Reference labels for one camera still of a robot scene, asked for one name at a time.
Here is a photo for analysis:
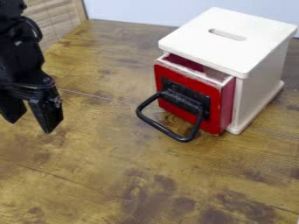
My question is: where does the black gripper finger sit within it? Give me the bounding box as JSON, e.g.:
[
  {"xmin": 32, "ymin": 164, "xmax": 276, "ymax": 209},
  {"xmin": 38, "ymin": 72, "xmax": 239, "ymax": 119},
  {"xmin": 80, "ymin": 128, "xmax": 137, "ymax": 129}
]
[
  {"xmin": 0, "ymin": 90, "xmax": 26, "ymax": 123},
  {"xmin": 28, "ymin": 87, "xmax": 62, "ymax": 134}
]

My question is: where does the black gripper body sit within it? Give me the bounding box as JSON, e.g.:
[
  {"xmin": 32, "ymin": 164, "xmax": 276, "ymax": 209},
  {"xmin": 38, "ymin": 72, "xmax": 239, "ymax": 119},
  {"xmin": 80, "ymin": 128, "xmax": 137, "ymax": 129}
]
[{"xmin": 0, "ymin": 16, "xmax": 56, "ymax": 101}]

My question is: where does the red drawer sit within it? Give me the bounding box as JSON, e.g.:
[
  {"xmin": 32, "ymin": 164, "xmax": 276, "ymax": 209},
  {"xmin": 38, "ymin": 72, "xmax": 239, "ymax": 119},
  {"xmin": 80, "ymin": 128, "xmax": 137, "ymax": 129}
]
[{"xmin": 153, "ymin": 53, "xmax": 236, "ymax": 135}]

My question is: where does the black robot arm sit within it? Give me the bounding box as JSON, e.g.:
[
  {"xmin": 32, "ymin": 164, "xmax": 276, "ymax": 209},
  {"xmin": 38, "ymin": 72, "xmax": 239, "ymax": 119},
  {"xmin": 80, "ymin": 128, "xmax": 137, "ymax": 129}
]
[{"xmin": 0, "ymin": 0, "xmax": 62, "ymax": 134}]

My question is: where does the white wooden cabinet box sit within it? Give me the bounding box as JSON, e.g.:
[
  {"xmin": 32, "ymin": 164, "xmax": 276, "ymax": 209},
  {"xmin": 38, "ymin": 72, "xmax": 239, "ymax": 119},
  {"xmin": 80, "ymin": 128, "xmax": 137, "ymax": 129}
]
[{"xmin": 157, "ymin": 7, "xmax": 297, "ymax": 134}]

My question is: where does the black cable loop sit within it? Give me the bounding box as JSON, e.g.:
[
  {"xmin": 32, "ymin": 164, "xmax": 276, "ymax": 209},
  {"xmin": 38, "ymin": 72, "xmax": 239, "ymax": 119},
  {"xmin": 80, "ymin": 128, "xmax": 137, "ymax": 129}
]
[{"xmin": 21, "ymin": 17, "xmax": 44, "ymax": 42}]

